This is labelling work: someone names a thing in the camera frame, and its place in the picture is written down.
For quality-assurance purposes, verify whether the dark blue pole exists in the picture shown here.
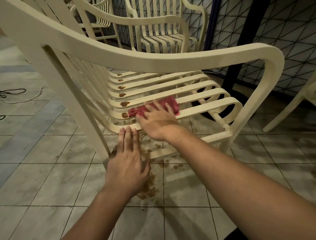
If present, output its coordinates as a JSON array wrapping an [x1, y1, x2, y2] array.
[[204, 0, 222, 51]]

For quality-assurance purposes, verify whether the black cable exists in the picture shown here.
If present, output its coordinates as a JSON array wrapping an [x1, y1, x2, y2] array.
[[0, 88, 26, 98]]

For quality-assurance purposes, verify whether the black table pedestal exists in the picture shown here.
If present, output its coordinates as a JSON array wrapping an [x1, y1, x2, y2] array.
[[195, 0, 271, 121]]

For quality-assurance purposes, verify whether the person's left forearm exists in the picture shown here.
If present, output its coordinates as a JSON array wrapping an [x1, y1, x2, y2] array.
[[61, 184, 140, 240]]

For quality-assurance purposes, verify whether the person's right forearm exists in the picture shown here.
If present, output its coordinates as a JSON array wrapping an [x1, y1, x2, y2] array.
[[163, 127, 316, 240]]

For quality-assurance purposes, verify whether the brown liquid spill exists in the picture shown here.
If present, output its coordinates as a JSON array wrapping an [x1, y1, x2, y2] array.
[[116, 119, 188, 201]]

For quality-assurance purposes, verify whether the person's right hand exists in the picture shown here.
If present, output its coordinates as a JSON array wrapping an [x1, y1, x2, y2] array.
[[136, 100, 184, 142]]

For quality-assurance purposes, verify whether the red cleaning cloth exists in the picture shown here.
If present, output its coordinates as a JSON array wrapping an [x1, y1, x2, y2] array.
[[128, 96, 181, 118]]

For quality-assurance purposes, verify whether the person's left hand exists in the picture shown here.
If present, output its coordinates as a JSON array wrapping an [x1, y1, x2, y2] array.
[[105, 127, 151, 196]]

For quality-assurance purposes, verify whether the cream slatted plastic chair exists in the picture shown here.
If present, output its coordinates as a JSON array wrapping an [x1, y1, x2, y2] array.
[[0, 0, 286, 171], [65, 0, 119, 42], [72, 0, 208, 54], [262, 71, 316, 133]]

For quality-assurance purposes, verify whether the black wire mesh panel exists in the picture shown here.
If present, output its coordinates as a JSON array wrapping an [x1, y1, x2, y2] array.
[[109, 0, 316, 97]]

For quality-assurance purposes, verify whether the white cable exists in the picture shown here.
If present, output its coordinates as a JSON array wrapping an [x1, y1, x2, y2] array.
[[0, 84, 48, 104]]

